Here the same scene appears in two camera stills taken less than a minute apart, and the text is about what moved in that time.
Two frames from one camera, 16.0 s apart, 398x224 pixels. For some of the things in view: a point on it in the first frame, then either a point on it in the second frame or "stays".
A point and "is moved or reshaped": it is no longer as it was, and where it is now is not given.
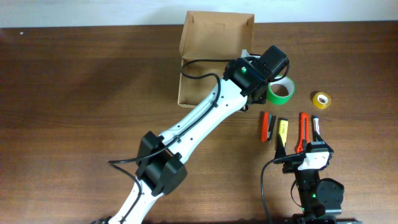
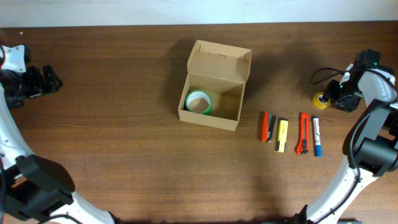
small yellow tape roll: x=321 y=100 stays
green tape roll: x=280 y=89 → x=199 y=94
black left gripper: x=262 y=99 → x=37 y=88
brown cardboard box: x=210 y=35 is moved or reshaped
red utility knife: x=304 y=130 stays
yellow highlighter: x=283 y=128 stays
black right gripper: x=290 y=167 → x=329 y=93
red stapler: x=268 y=121 stays
